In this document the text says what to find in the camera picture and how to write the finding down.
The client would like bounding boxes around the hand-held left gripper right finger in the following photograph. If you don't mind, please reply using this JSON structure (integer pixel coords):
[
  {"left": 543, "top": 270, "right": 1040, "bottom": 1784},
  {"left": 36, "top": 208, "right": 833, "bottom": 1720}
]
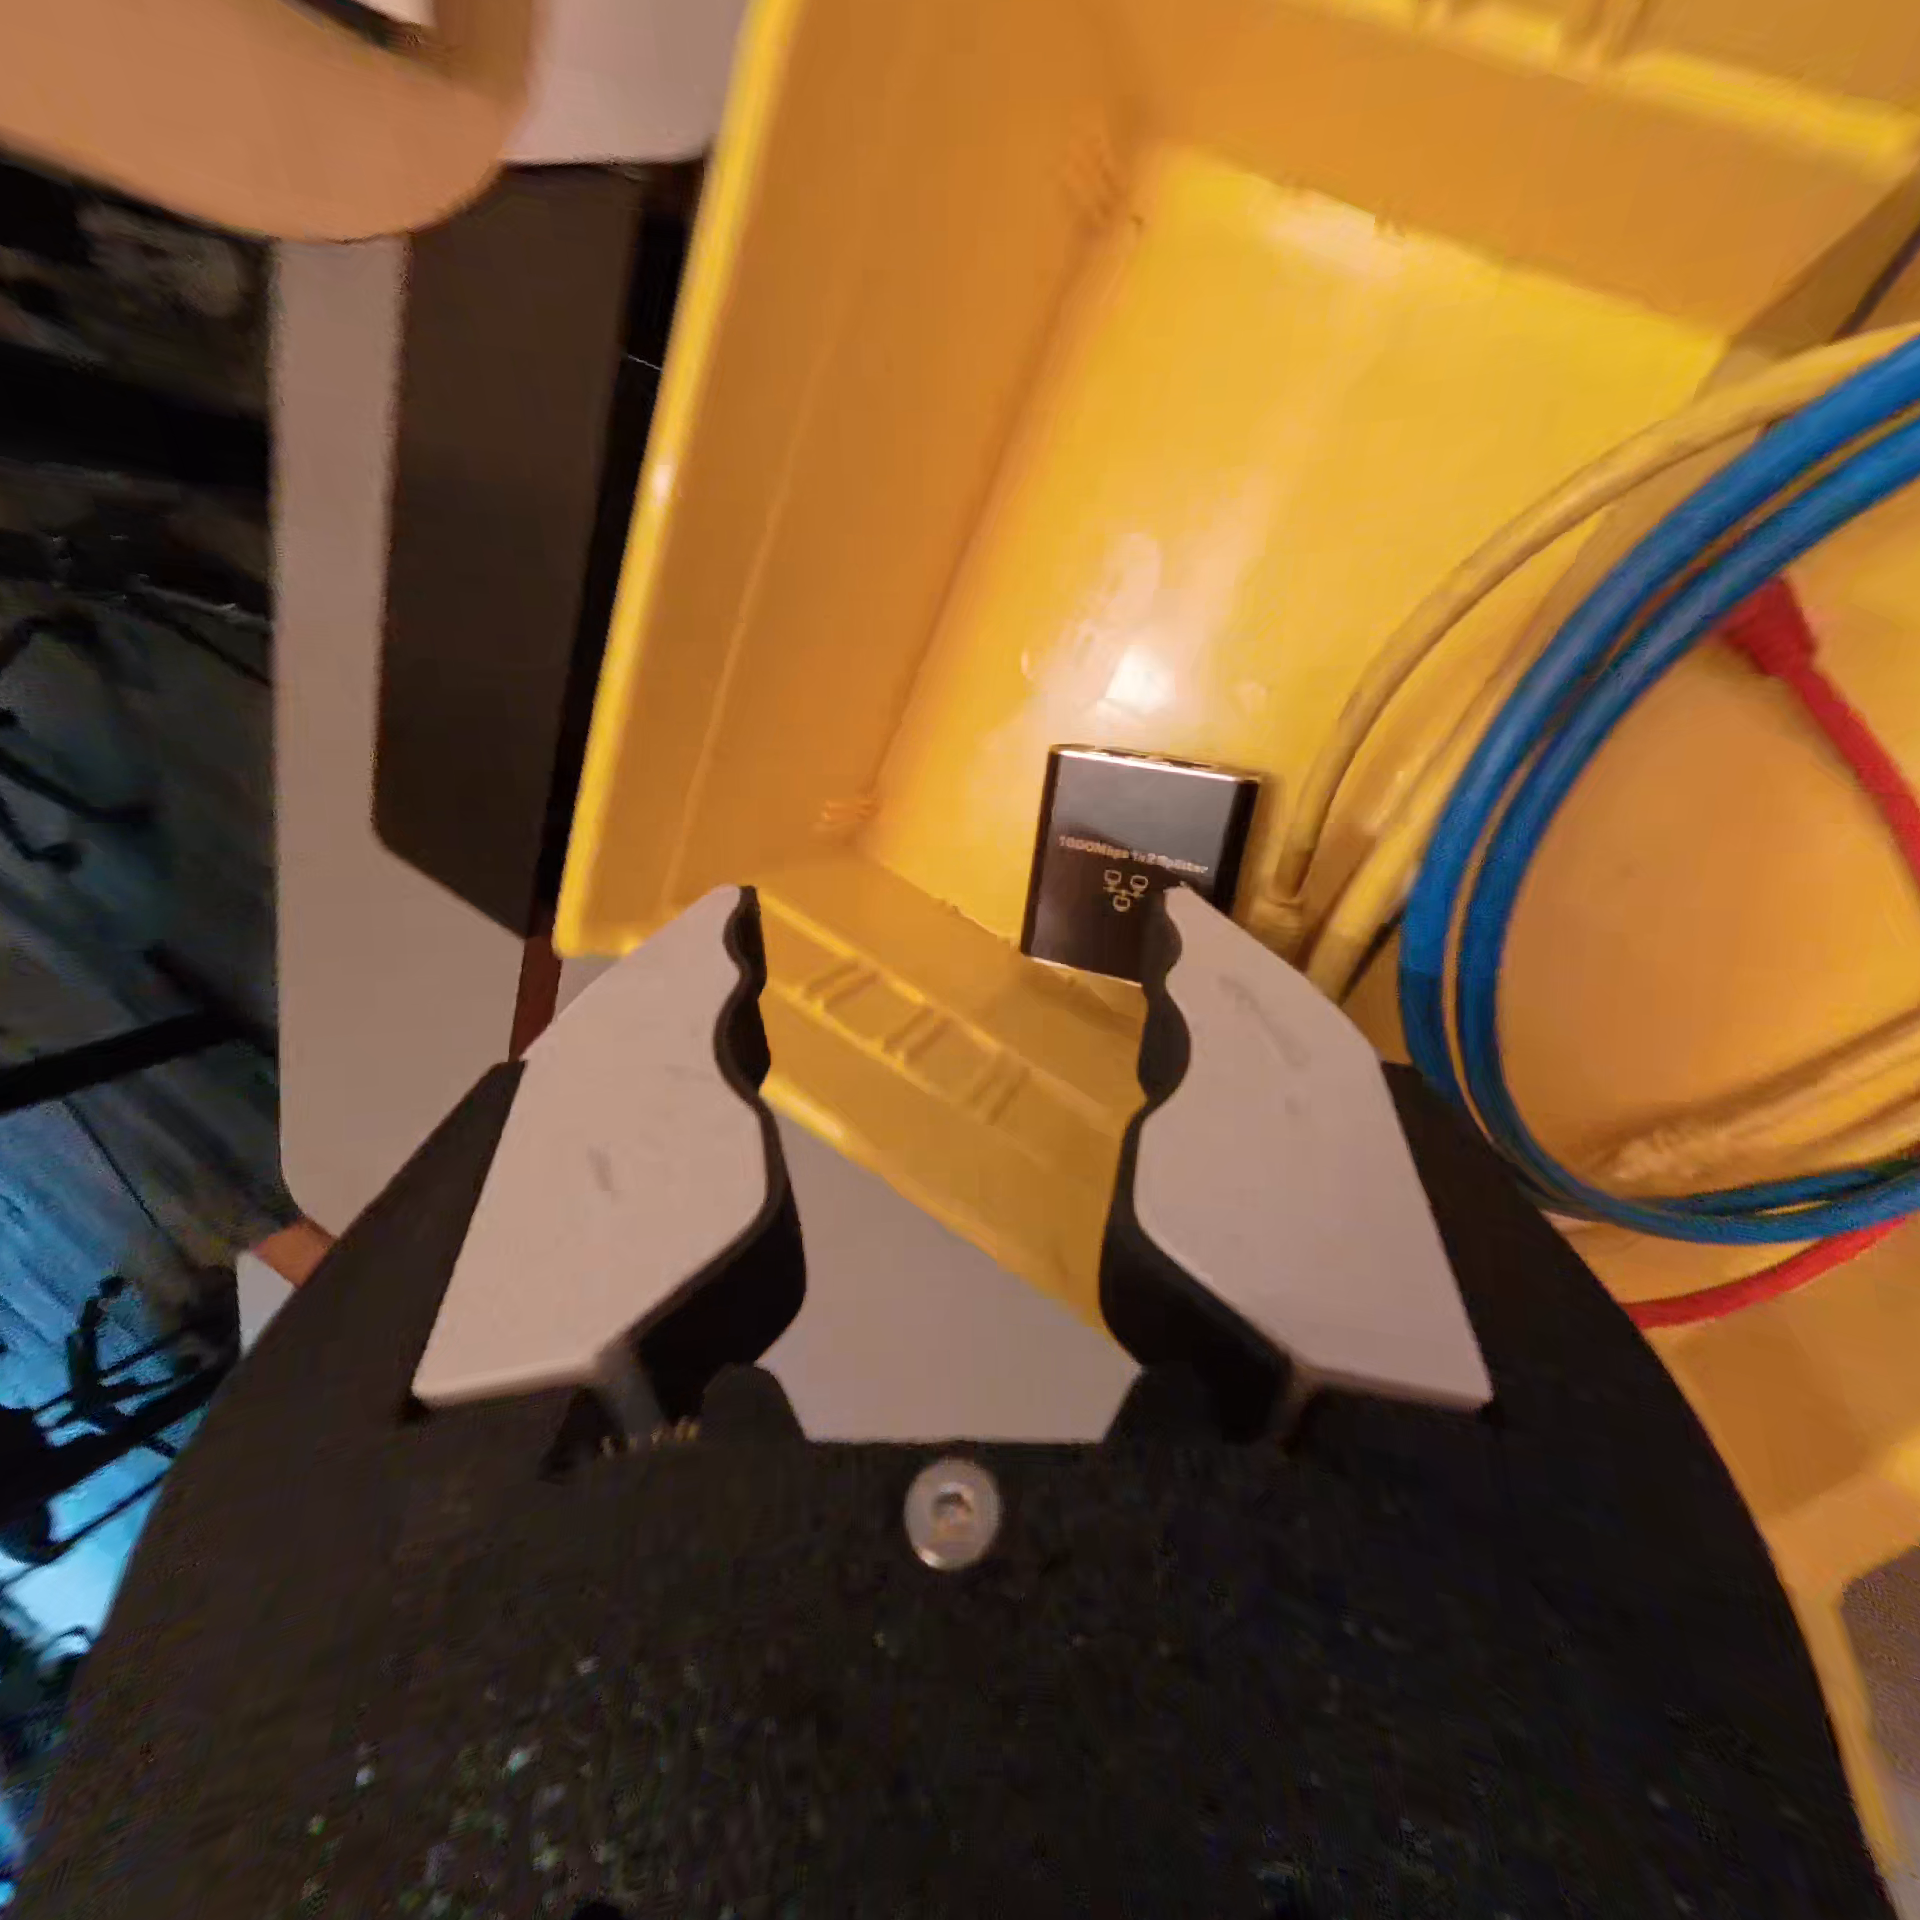
[{"left": 1098, "top": 887, "right": 1495, "bottom": 1443}]

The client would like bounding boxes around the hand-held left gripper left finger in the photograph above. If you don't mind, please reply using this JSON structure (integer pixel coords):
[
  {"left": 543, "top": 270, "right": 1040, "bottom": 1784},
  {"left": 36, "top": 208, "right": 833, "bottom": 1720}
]
[{"left": 407, "top": 886, "right": 810, "bottom": 1434}]

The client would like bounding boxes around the black ethernet splitter box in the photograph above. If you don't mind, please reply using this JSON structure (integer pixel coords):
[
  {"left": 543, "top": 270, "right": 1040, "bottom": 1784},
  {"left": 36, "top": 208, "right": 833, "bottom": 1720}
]
[{"left": 1019, "top": 746, "right": 1264, "bottom": 986}]

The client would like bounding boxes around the blue ethernet cable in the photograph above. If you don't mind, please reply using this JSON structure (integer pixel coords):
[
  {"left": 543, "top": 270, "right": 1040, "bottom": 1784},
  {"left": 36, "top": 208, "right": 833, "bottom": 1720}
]
[{"left": 1399, "top": 336, "right": 1920, "bottom": 1249}]

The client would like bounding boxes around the yellow ethernet cable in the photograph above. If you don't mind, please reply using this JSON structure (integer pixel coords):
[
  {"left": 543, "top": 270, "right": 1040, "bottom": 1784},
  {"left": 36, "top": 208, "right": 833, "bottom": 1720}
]
[{"left": 1266, "top": 323, "right": 1920, "bottom": 1186}]

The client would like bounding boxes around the red ethernet cable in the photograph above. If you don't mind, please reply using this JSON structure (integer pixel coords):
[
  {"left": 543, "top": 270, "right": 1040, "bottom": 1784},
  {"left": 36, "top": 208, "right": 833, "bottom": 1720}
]
[{"left": 1628, "top": 576, "right": 1920, "bottom": 1335}]

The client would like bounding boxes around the yellow plastic bin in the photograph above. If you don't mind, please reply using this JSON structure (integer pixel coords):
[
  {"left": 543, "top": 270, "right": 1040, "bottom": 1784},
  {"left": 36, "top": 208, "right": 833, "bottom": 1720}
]
[{"left": 552, "top": 0, "right": 1920, "bottom": 1863}]

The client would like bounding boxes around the wooden instruction board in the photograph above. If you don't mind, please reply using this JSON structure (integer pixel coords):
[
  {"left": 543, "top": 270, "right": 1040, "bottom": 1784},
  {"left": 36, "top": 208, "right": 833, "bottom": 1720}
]
[{"left": 0, "top": 0, "right": 535, "bottom": 243}]

